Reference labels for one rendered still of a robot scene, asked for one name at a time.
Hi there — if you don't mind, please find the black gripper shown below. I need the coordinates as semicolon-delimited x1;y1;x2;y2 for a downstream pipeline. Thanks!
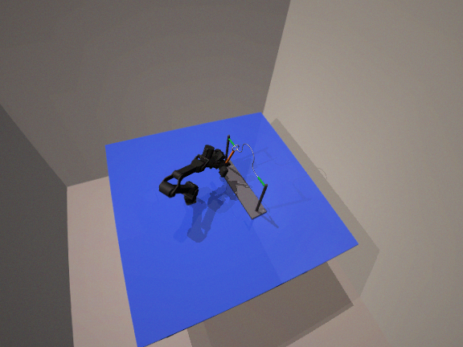
209;157;231;178

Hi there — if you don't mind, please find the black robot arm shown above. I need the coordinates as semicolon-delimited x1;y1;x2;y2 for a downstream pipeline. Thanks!
158;145;225;206

